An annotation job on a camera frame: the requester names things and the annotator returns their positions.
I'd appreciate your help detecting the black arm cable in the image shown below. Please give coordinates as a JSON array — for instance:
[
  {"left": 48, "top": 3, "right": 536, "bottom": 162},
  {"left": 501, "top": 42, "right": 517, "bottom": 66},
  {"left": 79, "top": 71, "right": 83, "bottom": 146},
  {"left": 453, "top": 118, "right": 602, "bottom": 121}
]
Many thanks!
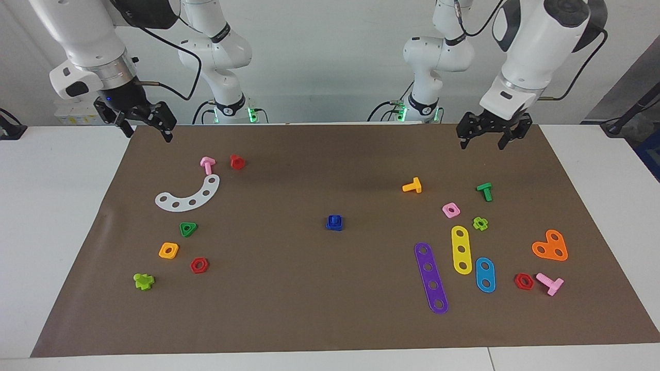
[
  {"left": 135, "top": 23, "right": 203, "bottom": 102},
  {"left": 453, "top": 0, "right": 609, "bottom": 102}
]

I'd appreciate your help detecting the blue two-hole plate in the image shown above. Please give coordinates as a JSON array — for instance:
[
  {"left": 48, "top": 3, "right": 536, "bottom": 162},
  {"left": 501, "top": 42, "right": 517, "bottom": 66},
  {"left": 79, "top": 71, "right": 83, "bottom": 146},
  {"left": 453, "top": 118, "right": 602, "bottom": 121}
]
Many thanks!
[{"left": 475, "top": 257, "right": 497, "bottom": 293}]

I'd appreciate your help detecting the brown table mat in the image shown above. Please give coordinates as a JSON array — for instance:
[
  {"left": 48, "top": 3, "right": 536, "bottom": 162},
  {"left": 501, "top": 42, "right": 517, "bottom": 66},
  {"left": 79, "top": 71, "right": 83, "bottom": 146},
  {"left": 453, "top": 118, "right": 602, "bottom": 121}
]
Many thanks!
[{"left": 30, "top": 123, "right": 660, "bottom": 358}]

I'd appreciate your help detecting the orange three-hole corner plate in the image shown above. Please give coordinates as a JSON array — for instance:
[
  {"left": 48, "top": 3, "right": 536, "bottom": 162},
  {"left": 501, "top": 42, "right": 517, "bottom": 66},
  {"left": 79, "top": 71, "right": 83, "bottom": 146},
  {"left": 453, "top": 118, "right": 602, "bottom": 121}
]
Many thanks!
[{"left": 532, "top": 229, "right": 569, "bottom": 262}]

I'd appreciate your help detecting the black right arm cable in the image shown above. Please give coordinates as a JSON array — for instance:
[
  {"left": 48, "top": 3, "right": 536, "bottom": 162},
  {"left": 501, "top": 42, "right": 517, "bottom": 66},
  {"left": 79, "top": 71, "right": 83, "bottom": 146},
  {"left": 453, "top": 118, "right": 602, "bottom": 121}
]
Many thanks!
[{"left": 135, "top": 23, "right": 203, "bottom": 102}]

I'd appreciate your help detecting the black base cable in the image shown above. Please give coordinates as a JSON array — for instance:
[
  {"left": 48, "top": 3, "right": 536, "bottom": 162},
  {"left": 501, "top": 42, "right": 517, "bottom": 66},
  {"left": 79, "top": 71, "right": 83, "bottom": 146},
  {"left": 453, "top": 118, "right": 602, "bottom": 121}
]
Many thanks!
[
  {"left": 367, "top": 99, "right": 408, "bottom": 123},
  {"left": 192, "top": 99, "right": 217, "bottom": 125}
]

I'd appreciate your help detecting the black stand leg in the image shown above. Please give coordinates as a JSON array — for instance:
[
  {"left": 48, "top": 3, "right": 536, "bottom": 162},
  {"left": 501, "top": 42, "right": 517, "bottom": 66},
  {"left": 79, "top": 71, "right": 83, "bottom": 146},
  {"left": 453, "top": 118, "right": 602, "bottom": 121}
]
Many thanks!
[{"left": 601, "top": 85, "right": 660, "bottom": 137}]

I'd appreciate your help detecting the blue box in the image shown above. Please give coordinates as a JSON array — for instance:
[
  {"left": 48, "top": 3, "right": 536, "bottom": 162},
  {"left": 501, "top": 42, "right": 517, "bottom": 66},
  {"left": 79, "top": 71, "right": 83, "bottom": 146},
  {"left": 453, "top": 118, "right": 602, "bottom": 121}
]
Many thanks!
[{"left": 635, "top": 129, "right": 660, "bottom": 182}]

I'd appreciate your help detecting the yellow three-hole plate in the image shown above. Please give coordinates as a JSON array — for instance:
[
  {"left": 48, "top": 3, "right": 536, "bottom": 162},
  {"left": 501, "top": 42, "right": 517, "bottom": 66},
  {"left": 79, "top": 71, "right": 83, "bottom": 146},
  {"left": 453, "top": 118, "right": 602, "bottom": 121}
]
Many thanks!
[{"left": 451, "top": 226, "right": 473, "bottom": 275}]

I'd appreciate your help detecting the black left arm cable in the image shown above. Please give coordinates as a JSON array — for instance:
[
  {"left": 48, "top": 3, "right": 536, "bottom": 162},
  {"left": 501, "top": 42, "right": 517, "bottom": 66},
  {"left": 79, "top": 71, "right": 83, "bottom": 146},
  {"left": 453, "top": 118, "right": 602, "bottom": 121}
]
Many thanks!
[{"left": 453, "top": 0, "right": 609, "bottom": 102}]

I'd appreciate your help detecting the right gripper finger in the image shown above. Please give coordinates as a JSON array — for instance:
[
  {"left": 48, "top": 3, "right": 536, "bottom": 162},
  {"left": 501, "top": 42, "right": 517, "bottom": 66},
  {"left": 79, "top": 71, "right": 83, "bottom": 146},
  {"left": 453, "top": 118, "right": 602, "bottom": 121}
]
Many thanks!
[
  {"left": 94, "top": 99, "right": 136, "bottom": 139},
  {"left": 133, "top": 101, "right": 177, "bottom": 143}
]

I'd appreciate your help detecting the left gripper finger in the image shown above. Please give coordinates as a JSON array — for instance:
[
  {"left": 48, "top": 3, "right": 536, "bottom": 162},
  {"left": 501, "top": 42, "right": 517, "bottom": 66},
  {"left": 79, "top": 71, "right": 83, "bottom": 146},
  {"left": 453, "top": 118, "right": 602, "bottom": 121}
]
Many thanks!
[
  {"left": 498, "top": 114, "right": 533, "bottom": 151},
  {"left": 456, "top": 113, "right": 484, "bottom": 150}
]

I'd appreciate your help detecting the white curved five-hole plate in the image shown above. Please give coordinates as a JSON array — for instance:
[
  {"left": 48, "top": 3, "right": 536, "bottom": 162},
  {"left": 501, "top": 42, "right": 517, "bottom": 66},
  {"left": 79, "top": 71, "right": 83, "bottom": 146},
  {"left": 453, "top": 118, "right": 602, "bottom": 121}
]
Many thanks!
[{"left": 155, "top": 174, "right": 221, "bottom": 212}]

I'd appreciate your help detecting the black clamp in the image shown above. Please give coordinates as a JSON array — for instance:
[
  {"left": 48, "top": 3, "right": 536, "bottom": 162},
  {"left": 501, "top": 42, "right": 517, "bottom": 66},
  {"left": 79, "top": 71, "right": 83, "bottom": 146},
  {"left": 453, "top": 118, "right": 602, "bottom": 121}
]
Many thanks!
[{"left": 0, "top": 108, "right": 27, "bottom": 141}]

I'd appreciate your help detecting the white labelled box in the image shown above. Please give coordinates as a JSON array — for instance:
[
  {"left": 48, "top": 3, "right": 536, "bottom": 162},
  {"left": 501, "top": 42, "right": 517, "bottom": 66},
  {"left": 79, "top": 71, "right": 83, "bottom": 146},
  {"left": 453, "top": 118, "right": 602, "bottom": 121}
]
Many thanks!
[{"left": 54, "top": 99, "right": 101, "bottom": 126}]

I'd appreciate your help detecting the purple four-hole plate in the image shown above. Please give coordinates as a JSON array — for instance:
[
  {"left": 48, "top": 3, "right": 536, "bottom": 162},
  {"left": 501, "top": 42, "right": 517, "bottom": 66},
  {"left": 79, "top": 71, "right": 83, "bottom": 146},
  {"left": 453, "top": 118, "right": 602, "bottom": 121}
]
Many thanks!
[{"left": 414, "top": 242, "right": 449, "bottom": 315}]

